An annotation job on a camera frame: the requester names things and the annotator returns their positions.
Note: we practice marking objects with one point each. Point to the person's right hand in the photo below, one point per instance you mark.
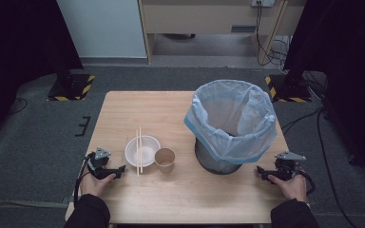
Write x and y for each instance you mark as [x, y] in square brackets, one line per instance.
[293, 188]

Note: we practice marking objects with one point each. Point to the trash bin with blue bag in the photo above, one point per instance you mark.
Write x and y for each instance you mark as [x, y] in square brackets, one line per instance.
[234, 120]

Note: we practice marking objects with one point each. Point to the wooden chopstick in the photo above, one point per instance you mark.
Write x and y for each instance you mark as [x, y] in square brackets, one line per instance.
[140, 148]

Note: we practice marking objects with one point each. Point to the brown paper cup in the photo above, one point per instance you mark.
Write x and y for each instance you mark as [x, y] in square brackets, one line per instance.
[164, 161]

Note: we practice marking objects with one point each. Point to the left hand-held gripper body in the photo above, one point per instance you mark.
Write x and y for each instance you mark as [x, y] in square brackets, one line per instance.
[98, 164]

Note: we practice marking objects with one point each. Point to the black stand base striped edge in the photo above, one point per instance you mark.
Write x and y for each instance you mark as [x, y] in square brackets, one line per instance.
[290, 90]
[71, 87]

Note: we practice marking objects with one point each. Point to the white wall socket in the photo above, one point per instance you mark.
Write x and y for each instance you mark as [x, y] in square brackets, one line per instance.
[263, 2]

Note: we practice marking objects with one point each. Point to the white disposable bowl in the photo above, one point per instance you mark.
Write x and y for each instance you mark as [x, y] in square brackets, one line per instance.
[149, 148]

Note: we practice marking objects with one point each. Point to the black mesh trash bin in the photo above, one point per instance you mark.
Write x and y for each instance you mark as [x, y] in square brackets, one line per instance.
[215, 163]

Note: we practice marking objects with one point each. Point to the person's left hand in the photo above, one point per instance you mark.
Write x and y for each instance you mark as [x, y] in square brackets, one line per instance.
[92, 185]

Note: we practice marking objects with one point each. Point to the dark curtain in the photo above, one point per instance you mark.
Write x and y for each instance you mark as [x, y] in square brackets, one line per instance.
[19, 47]
[345, 63]

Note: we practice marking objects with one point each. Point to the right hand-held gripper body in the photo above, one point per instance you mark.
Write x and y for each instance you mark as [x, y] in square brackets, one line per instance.
[286, 167]

